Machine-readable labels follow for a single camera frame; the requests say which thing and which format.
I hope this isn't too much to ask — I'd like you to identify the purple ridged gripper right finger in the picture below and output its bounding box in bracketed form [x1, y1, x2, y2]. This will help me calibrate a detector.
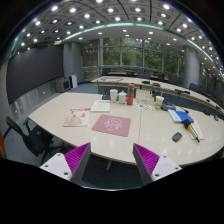
[133, 143, 181, 185]

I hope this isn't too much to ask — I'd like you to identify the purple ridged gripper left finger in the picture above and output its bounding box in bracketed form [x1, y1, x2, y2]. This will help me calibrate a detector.
[41, 142, 91, 184]

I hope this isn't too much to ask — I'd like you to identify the pink mouse pad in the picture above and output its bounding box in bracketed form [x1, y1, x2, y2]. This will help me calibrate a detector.
[92, 114, 131, 137]

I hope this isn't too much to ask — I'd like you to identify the black office chair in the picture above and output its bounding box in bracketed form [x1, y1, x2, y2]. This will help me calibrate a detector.
[6, 116, 59, 163]

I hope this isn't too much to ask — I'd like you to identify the red and white magazine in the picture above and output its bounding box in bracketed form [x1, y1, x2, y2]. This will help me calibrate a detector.
[63, 108, 90, 127]

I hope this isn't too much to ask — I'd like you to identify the blue notebook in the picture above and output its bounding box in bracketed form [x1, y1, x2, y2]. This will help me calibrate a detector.
[175, 111, 194, 123]

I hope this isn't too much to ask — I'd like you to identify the green and white paper cup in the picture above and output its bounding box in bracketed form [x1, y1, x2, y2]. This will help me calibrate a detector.
[155, 96, 164, 110]

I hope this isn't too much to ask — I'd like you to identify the white paper booklet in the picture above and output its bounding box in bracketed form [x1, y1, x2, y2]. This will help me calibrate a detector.
[91, 100, 110, 112]

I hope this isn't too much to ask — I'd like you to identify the white lidded cup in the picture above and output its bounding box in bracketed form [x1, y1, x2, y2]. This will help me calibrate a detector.
[118, 91, 127, 104]

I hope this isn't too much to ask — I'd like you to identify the grey box cabinet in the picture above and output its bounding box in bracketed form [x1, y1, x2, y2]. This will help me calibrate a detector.
[54, 78, 70, 93]

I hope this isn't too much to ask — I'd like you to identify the large dark wall screen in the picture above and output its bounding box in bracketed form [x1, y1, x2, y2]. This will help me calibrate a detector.
[6, 45, 63, 103]

